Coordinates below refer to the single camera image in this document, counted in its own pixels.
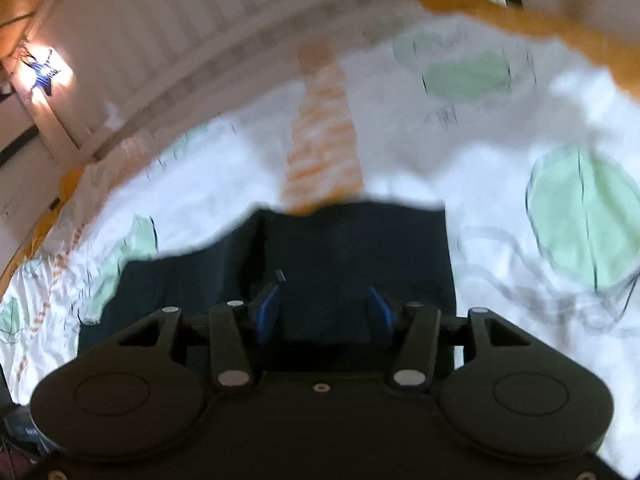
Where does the black hoodie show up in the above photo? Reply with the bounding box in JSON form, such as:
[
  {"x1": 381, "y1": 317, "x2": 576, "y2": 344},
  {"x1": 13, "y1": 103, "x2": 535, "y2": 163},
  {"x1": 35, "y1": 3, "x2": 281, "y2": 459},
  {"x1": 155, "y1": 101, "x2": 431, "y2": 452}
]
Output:
[{"x1": 77, "y1": 200, "x2": 458, "y2": 378}]

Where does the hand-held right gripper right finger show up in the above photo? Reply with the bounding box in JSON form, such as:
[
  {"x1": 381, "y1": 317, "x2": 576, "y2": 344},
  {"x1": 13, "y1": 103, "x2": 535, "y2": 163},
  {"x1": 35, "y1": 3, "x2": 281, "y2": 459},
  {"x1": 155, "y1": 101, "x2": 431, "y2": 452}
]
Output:
[{"x1": 364, "y1": 286, "x2": 532, "y2": 395}]

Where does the white wooden bed frame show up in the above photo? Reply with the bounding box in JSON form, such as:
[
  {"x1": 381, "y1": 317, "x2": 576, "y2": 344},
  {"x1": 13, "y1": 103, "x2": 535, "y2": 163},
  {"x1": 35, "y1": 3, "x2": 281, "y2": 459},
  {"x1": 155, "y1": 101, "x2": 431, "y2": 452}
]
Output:
[{"x1": 0, "y1": 0, "x2": 640, "y2": 161}]

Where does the orange mattress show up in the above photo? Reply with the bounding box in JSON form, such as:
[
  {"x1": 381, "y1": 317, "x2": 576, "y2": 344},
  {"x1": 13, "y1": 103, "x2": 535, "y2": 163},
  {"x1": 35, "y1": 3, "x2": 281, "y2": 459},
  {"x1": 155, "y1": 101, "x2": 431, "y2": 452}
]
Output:
[{"x1": 0, "y1": 0, "x2": 640, "y2": 286}]

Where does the leaf printed white bed sheet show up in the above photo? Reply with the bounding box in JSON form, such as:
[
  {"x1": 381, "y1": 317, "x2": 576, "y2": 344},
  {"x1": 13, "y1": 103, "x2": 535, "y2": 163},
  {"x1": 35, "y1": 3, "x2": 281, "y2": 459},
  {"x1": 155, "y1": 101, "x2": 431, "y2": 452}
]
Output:
[{"x1": 0, "y1": 0, "x2": 640, "y2": 480}]

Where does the blue star decoration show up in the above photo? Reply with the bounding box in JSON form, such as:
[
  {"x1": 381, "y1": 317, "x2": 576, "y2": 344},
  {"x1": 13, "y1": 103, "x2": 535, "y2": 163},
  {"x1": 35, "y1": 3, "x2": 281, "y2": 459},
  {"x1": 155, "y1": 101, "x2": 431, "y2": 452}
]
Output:
[{"x1": 21, "y1": 46, "x2": 65, "y2": 97}]

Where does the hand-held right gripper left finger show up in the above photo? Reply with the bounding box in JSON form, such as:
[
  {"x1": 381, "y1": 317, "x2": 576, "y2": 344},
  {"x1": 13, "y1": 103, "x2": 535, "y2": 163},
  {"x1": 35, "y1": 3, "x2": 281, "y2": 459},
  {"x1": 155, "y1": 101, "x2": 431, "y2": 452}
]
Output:
[{"x1": 117, "y1": 280, "x2": 288, "y2": 395}]

